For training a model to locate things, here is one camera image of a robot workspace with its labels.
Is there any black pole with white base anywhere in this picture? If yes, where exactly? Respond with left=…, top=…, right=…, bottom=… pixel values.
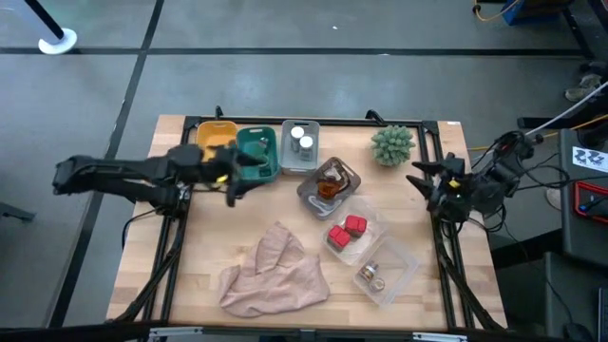
left=23, top=0, right=79, bottom=55

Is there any black rig crossbar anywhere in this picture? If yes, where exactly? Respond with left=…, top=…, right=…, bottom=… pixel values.
left=0, top=320, right=561, bottom=342

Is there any clear plastic bin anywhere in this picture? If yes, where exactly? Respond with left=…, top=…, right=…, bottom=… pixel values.
left=322, top=197, right=387, bottom=267
left=353, top=236, right=420, bottom=307

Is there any silver bracket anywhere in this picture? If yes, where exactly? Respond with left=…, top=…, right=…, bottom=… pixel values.
left=411, top=332, right=469, bottom=342
left=149, top=326, right=205, bottom=342

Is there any dark grey low cabinet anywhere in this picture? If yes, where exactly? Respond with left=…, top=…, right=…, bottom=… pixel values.
left=543, top=251, right=608, bottom=342

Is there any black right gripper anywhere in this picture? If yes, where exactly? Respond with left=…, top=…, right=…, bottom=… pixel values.
left=406, top=156, right=471, bottom=215

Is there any black aluminium table frame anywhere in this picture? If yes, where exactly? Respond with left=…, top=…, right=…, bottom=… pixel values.
left=108, top=106, right=507, bottom=333

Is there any blue box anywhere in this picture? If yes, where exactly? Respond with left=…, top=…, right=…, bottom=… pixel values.
left=502, top=0, right=574, bottom=26

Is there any red-lid spice tin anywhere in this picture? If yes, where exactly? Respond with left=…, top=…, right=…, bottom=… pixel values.
left=326, top=224, right=352, bottom=253

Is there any grey chair leg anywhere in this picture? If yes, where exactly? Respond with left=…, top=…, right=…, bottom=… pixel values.
left=0, top=201, right=37, bottom=223

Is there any yellow cable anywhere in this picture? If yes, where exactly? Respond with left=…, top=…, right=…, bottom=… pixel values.
left=472, top=0, right=522, bottom=23

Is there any teal plastic bin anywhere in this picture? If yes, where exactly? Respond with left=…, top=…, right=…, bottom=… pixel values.
left=236, top=125, right=281, bottom=185

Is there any white cable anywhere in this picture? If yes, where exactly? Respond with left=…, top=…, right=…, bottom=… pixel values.
left=524, top=81, right=608, bottom=138

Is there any black computer mouse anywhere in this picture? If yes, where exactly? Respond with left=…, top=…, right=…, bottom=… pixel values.
left=562, top=321, right=595, bottom=342

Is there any person's shoe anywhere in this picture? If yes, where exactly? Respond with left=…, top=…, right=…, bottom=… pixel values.
left=564, top=73, right=603, bottom=103

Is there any red packet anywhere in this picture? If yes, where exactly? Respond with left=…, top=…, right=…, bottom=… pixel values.
left=344, top=214, right=369, bottom=238

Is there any green artificial plant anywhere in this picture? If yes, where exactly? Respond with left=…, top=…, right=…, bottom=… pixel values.
left=370, top=123, right=417, bottom=167

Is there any black cable bundle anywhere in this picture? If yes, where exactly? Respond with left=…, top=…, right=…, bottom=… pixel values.
left=429, top=213, right=507, bottom=332
left=113, top=208, right=189, bottom=325

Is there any white printed sticker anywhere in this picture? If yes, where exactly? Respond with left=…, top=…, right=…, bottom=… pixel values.
left=572, top=145, right=608, bottom=174

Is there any red-framed device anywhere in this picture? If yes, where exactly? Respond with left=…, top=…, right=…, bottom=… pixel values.
left=573, top=180, right=608, bottom=225

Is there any beige cloth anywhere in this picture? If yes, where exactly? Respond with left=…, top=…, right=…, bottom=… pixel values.
left=218, top=220, right=332, bottom=318

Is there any light grey plastic bin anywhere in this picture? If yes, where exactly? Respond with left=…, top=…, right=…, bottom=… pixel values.
left=279, top=119, right=321, bottom=176

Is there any smoky translucent plastic bin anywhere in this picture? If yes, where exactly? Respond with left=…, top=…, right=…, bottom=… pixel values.
left=296, top=156, right=362, bottom=221

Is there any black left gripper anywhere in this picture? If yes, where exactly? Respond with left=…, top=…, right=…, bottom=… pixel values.
left=203, top=144, right=265, bottom=208

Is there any black desk leg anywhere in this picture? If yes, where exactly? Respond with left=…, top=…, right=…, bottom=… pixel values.
left=516, top=92, right=608, bottom=130

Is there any yellow plastic bin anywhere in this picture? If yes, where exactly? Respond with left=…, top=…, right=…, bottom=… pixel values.
left=196, top=120, right=239, bottom=162

